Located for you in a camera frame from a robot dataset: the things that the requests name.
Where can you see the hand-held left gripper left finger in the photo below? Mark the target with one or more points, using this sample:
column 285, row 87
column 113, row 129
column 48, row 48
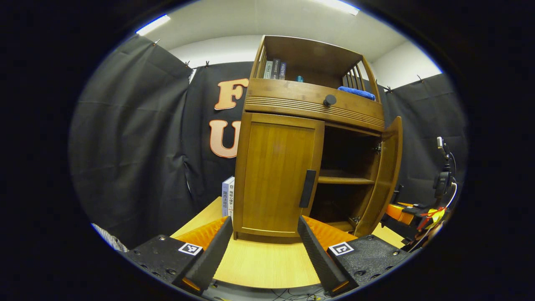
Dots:
column 213, row 255

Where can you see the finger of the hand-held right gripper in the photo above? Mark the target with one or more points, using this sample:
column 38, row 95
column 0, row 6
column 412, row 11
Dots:
column 399, row 213

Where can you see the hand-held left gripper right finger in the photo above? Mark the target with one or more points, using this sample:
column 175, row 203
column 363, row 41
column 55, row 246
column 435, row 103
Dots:
column 317, row 255

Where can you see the wooden shoe cabinet door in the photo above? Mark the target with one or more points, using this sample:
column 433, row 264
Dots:
column 276, row 175
column 386, row 175

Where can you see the wooden double-door shoe cabinet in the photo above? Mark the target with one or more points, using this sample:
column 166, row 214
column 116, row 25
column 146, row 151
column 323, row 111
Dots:
column 292, row 104

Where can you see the wooden cabinet shelf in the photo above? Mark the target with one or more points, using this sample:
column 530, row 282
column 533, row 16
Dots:
column 345, row 180

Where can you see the lilac and white book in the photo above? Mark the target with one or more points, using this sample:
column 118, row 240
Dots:
column 225, row 196

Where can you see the striped cloth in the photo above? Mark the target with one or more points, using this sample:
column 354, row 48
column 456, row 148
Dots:
column 110, row 239

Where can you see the blue folded towel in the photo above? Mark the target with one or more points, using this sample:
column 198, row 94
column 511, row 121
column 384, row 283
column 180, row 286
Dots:
column 357, row 93

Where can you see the black backdrop cloth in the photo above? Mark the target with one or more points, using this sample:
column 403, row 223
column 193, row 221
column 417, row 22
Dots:
column 133, row 146

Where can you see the wooden drawer with black knob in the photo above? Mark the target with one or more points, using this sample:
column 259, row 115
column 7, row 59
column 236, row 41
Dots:
column 284, row 98

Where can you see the dark blue book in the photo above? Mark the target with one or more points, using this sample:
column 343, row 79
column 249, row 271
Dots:
column 282, row 71

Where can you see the pale grey book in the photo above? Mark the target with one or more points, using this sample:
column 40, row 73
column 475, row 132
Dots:
column 268, row 70

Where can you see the wide ceiling light panel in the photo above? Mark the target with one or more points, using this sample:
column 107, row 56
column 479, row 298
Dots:
column 338, row 6

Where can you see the long ceiling light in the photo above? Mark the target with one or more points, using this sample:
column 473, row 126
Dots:
column 153, row 25

